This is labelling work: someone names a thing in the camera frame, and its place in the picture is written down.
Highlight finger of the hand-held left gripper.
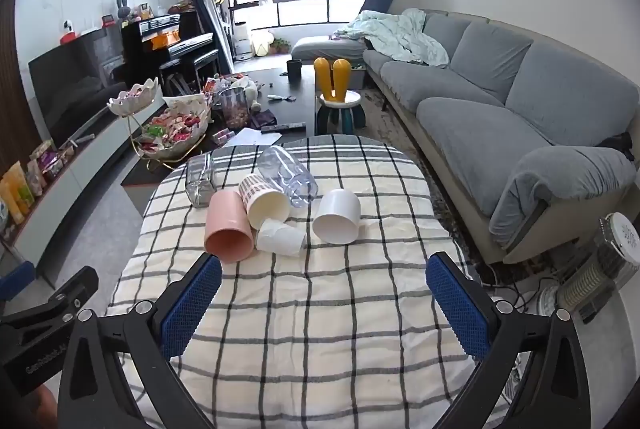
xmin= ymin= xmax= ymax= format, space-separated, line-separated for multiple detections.
xmin=0 ymin=265 xmax=100 ymax=346

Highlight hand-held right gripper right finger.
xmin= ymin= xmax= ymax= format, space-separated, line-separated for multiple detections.
xmin=425 ymin=251 xmax=593 ymax=429

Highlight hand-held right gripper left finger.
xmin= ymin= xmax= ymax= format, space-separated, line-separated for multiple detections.
xmin=57 ymin=251 xmax=223 ymax=429

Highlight pink cup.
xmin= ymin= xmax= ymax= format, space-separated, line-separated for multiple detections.
xmin=204 ymin=189 xmax=256 ymax=265

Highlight small white paper cup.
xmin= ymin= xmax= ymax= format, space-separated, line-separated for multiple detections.
xmin=256 ymin=217 xmax=307 ymax=256

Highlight checked paper cup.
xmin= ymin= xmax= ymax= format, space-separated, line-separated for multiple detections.
xmin=238 ymin=175 xmax=292 ymax=230

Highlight square clear glass cup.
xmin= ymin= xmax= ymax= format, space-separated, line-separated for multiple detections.
xmin=185 ymin=153 xmax=217 ymax=208

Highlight white plastic cup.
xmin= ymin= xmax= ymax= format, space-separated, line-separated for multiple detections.
xmin=312 ymin=188 xmax=362 ymax=244

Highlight clear plastic cup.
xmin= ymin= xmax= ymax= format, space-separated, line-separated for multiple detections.
xmin=256 ymin=146 xmax=320 ymax=209

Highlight person's left hand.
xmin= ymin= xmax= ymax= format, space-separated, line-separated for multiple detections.
xmin=24 ymin=384 xmax=60 ymax=429

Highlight grey television cabinet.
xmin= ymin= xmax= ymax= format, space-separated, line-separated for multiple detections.
xmin=0 ymin=104 xmax=151 ymax=282

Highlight row of snack bags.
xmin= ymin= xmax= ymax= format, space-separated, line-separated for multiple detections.
xmin=0 ymin=138 xmax=76 ymax=235

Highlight checked tablecloth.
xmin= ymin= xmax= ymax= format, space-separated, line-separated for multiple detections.
xmin=105 ymin=134 xmax=506 ymax=429

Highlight electric heater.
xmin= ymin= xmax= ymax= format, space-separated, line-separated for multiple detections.
xmin=555 ymin=212 xmax=640 ymax=325

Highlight white paper sheets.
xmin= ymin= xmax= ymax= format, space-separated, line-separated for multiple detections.
xmin=227 ymin=128 xmax=283 ymax=148

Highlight white tiered snack tray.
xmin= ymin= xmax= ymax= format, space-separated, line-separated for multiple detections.
xmin=106 ymin=78 xmax=213 ymax=162

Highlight clear jar of nuts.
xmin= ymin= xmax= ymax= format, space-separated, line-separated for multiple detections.
xmin=218 ymin=88 xmax=251 ymax=130

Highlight black television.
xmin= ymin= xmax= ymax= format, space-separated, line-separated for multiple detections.
xmin=27 ymin=26 xmax=127 ymax=150

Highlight grey sofa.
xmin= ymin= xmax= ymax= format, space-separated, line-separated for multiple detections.
xmin=290 ymin=9 xmax=640 ymax=266

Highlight black coffee table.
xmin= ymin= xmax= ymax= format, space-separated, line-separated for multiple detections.
xmin=122 ymin=66 xmax=321 ymax=190

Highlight black piano bench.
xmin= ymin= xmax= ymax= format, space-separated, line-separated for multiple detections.
xmin=159 ymin=49 xmax=222 ymax=95

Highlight black piano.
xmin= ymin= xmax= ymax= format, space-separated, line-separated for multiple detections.
xmin=121 ymin=12 xmax=221 ymax=82

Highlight yellow rabbit ear stool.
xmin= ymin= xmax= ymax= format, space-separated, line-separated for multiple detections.
xmin=313 ymin=58 xmax=367 ymax=135

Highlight white air purifier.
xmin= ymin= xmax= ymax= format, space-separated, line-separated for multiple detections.
xmin=233 ymin=22 xmax=252 ymax=59

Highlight light green blanket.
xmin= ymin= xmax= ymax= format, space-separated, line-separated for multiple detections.
xmin=334 ymin=8 xmax=451 ymax=69

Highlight floor cables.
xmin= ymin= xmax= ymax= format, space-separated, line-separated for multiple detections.
xmin=480 ymin=261 xmax=557 ymax=312

